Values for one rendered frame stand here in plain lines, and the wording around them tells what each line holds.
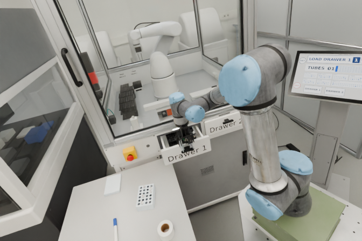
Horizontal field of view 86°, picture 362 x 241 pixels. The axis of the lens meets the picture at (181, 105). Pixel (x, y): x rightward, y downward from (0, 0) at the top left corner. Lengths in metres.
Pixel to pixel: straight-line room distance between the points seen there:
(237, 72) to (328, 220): 0.68
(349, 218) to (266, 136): 0.64
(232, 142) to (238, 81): 1.04
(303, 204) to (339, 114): 0.86
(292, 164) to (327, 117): 0.91
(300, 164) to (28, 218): 1.22
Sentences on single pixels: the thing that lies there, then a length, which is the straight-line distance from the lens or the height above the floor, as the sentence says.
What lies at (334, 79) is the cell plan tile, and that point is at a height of 1.06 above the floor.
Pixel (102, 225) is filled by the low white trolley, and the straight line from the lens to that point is 1.18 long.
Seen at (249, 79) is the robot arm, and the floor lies 1.46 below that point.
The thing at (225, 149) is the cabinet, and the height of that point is 0.62.
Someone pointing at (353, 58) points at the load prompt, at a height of 1.16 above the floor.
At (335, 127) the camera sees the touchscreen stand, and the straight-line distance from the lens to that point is 1.69.
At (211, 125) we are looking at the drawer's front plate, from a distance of 1.29.
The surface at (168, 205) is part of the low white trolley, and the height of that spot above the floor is 0.76.
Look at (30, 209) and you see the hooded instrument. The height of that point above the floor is 0.90.
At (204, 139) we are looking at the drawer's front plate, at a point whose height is 0.92.
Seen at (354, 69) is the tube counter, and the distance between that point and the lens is 1.52.
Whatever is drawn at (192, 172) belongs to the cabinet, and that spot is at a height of 0.50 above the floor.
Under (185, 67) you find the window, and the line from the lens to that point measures 1.11.
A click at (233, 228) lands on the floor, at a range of 1.87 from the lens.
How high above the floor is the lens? 1.65
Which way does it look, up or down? 29 degrees down
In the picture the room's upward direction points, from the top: 12 degrees counter-clockwise
